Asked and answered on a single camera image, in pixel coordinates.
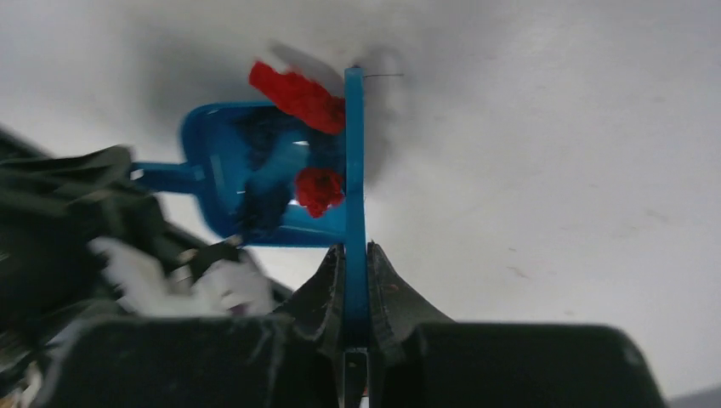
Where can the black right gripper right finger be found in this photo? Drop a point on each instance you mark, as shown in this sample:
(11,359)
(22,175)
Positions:
(419,357)

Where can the blue dustpan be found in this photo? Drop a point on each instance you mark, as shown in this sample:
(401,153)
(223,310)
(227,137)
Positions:
(215,170)

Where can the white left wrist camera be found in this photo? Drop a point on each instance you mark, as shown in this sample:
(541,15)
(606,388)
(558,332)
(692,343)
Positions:
(216,280)

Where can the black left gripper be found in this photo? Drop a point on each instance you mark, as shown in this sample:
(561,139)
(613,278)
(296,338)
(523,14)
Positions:
(52,210)

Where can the small red paper scrap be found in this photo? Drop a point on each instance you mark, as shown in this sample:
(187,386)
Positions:
(318,190)

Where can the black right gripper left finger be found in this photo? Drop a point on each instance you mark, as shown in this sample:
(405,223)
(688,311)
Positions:
(283,359)

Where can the dark blue curved paper scrap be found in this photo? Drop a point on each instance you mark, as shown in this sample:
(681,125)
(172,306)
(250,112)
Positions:
(263,204)

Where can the large red paper scrap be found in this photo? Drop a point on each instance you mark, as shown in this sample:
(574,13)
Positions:
(300,97)

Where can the blue hand brush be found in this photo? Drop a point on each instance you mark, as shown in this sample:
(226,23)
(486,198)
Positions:
(356,319)

